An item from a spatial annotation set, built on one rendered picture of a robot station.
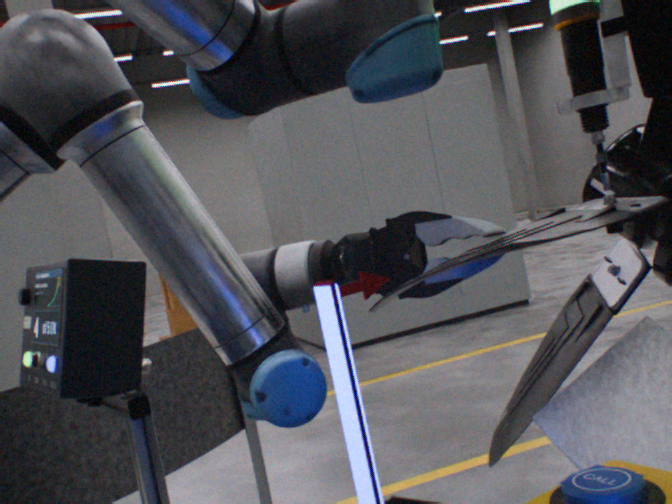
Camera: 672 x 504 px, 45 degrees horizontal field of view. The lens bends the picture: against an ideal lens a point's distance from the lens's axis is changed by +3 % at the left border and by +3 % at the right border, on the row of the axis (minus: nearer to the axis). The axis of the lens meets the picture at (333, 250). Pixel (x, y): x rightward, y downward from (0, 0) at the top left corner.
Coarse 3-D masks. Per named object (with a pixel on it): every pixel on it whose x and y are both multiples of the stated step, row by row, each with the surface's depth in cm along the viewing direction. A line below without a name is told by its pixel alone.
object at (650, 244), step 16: (640, 128) 86; (624, 144) 85; (608, 160) 86; (624, 160) 85; (640, 160) 84; (656, 160) 83; (592, 176) 87; (608, 176) 86; (624, 176) 84; (640, 176) 83; (656, 176) 82; (592, 192) 88; (624, 192) 84; (640, 192) 83; (656, 192) 82; (624, 224) 85; (640, 224) 84; (656, 224) 84; (640, 240) 86; (656, 240) 85; (656, 256) 82; (656, 272) 84
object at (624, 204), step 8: (592, 200) 86; (600, 200) 86; (616, 200) 84; (624, 200) 83; (632, 200) 82; (640, 200) 81; (648, 200) 81; (656, 200) 80; (664, 200) 79; (576, 208) 85; (584, 208) 84; (592, 208) 83; (600, 208) 82; (616, 208) 80; (624, 208) 80; (632, 208) 79; (640, 208) 77; (648, 208) 78
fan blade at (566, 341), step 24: (576, 288) 98; (576, 312) 93; (600, 312) 89; (552, 336) 96; (576, 336) 91; (552, 360) 93; (576, 360) 88; (528, 384) 96; (552, 384) 90; (528, 408) 92; (504, 432) 95
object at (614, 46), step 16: (608, 0) 78; (608, 16) 78; (608, 32) 78; (624, 32) 78; (608, 48) 79; (624, 48) 78; (608, 64) 79; (624, 64) 78; (624, 80) 78; (592, 96) 78; (608, 96) 78; (624, 96) 78; (560, 112) 80
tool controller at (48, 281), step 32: (32, 288) 126; (64, 288) 109; (96, 288) 110; (128, 288) 113; (32, 320) 124; (64, 320) 108; (96, 320) 110; (128, 320) 112; (32, 352) 122; (64, 352) 108; (96, 352) 110; (128, 352) 112; (32, 384) 121; (64, 384) 108; (96, 384) 110; (128, 384) 112
